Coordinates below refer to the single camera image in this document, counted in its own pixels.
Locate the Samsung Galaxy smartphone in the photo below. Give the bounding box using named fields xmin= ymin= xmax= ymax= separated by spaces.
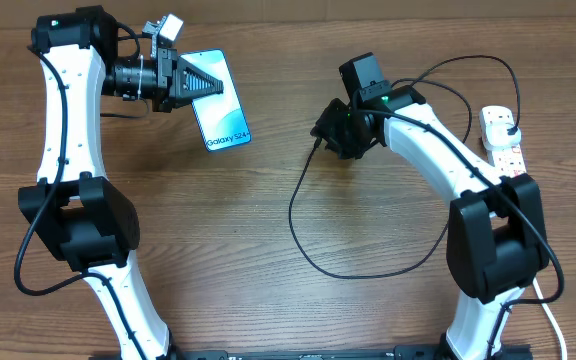
xmin=181 ymin=49 xmax=252 ymax=152

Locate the black USB charging cable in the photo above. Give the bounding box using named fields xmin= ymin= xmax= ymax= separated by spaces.
xmin=288 ymin=54 xmax=523 ymax=281

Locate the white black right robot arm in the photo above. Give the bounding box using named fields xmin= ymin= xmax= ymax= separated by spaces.
xmin=311 ymin=52 xmax=558 ymax=359

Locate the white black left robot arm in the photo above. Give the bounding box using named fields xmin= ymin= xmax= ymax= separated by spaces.
xmin=18 ymin=6 xmax=224 ymax=359

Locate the white charger plug adapter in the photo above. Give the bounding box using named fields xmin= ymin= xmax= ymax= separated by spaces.
xmin=482 ymin=123 xmax=522 ymax=151

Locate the white power strip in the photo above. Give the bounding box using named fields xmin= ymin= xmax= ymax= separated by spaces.
xmin=479 ymin=105 xmax=526 ymax=177

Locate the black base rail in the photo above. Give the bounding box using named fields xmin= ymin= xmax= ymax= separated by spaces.
xmin=87 ymin=343 xmax=534 ymax=360

